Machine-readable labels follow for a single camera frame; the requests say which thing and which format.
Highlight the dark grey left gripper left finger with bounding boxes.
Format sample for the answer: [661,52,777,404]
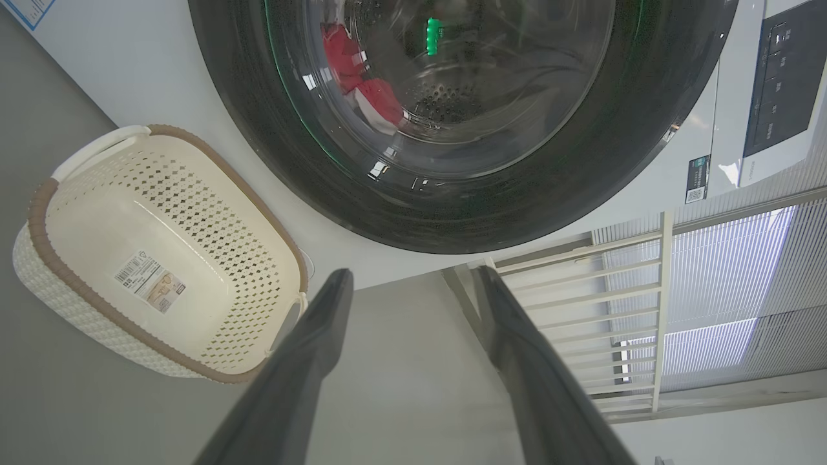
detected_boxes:
[194,269,355,465]

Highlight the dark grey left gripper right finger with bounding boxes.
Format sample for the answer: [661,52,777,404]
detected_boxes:
[474,265,639,465]

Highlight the washing machine door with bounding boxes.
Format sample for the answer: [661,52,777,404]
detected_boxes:
[187,0,740,254]

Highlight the red and white garment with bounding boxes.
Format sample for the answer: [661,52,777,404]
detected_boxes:
[321,3,406,136]

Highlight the cream perforated laundry basket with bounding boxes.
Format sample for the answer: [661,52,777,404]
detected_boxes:
[12,124,309,385]

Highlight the white washing machine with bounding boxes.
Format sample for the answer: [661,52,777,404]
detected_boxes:
[0,0,827,291]

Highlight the dark appliance control panel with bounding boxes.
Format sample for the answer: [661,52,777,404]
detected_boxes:
[743,0,827,158]

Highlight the white slatted railing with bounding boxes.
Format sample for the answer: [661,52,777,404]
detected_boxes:
[446,210,827,424]

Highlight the paper product label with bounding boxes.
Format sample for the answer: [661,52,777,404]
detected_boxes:
[114,252,187,314]

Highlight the white window blinds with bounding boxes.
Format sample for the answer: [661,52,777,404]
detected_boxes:
[591,187,827,395]

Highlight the black QR code sticker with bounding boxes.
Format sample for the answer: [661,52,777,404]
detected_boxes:
[685,155,711,204]

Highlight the blue energy label sticker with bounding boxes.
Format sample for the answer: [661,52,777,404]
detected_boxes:
[0,0,56,32]

